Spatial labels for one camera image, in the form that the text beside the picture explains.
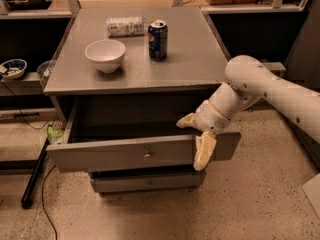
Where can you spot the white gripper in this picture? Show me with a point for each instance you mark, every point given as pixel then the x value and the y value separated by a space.
pixel 210 118

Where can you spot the grey top drawer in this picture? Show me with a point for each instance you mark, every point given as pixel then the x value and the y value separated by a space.
pixel 112 133

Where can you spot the grey drawer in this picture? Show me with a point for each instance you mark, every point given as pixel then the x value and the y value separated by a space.
pixel 148 182
pixel 112 133

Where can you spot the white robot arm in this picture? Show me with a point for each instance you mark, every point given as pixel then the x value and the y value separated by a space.
pixel 249 81

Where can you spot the grey bottom drawer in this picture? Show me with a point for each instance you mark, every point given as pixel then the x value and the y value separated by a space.
pixel 148 182

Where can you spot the grey drawer cabinet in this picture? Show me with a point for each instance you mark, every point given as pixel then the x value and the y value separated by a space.
pixel 194 67

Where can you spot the blue pepsi can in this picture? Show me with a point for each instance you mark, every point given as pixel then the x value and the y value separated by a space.
pixel 157 39

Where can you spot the white ceramic bowl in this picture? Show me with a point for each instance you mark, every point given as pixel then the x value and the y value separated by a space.
pixel 105 55

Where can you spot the lying clear plastic bottle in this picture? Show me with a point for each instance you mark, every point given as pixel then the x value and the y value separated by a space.
pixel 125 26

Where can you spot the green chip bag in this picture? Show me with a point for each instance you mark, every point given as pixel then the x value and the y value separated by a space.
pixel 55 135

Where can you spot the small grey bowl on shelf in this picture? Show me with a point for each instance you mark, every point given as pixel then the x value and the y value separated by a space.
pixel 45 69

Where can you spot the black metal bar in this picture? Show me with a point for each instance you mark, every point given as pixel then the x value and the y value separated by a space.
pixel 26 200

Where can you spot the blue white bowl on shelf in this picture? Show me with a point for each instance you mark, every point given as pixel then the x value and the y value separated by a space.
pixel 13 69

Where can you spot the grey low shelf rail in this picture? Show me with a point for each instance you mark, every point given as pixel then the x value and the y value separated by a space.
pixel 275 67

